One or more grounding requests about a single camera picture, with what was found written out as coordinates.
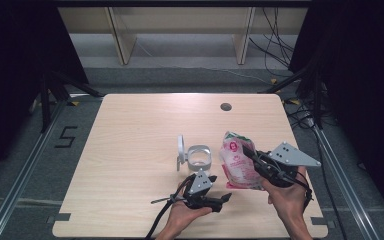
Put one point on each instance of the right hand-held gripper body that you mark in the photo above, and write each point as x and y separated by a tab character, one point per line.
290	156

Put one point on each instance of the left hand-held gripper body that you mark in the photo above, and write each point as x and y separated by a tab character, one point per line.
200	185

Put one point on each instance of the pink and white plastic bag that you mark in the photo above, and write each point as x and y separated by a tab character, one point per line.
236	170

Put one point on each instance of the clear jar with white lid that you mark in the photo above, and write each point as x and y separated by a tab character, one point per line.
198	156

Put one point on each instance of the person's left hand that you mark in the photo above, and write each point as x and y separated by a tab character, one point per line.
181	218

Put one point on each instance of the person's right hand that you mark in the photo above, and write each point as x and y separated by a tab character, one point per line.
288	200

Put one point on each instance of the yellow tape piece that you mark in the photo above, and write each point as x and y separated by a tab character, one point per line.
273	81
75	103
294	101

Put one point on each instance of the black metal stand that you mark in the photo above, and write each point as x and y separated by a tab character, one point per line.
45	100
317	96

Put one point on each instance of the black curtain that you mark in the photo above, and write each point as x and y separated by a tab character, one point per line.
363	83
13	66

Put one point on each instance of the light wooden shelf unit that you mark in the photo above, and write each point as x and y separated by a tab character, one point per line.
180	20

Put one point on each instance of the aluminium floor rail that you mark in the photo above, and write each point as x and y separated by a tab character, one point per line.
346	186
20	180

